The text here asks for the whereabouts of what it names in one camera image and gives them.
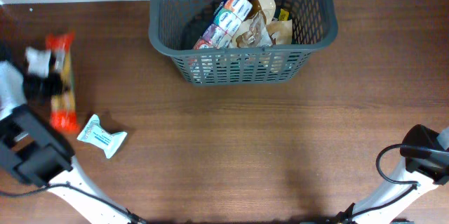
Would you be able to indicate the light blue white tube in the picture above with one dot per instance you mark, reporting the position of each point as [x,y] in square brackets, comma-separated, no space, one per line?
[94,134]

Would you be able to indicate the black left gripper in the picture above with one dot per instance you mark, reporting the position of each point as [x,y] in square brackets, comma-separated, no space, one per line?
[57,83]

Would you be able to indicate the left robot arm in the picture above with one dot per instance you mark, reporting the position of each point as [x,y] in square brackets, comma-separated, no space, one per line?
[36,154]

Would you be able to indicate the orange spaghetti packet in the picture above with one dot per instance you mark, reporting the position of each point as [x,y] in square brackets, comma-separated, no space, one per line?
[63,106]

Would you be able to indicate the green coffee bag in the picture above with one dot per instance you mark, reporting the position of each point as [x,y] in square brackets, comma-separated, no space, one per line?
[281,15]

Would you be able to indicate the beige noodle packet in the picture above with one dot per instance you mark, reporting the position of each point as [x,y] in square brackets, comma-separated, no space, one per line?
[280,33]

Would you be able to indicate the brown white snack bag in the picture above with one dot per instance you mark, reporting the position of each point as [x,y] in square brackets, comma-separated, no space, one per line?
[253,30]

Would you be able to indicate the grey plastic basket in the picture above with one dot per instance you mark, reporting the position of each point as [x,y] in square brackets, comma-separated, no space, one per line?
[176,25]

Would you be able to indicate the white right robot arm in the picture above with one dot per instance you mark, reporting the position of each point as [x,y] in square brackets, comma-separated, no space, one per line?
[423,167]

